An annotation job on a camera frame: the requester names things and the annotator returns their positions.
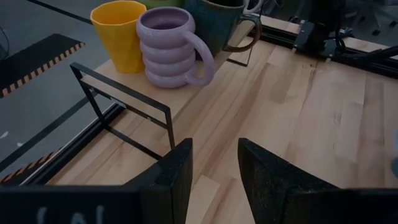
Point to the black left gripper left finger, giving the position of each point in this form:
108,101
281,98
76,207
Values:
172,186

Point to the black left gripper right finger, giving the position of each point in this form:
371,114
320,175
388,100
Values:
265,186

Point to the lilac ringed ceramic mug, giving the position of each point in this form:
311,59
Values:
168,59

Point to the yellow faceted mug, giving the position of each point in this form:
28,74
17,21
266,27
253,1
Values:
118,40

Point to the teal brown speckled mug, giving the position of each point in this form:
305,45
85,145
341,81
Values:
214,25

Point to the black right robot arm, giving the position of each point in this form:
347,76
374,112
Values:
320,31

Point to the black hazard striped floor mat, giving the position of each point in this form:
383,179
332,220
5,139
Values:
37,56
18,174

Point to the wooden shelf with black frame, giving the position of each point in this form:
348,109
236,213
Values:
140,84

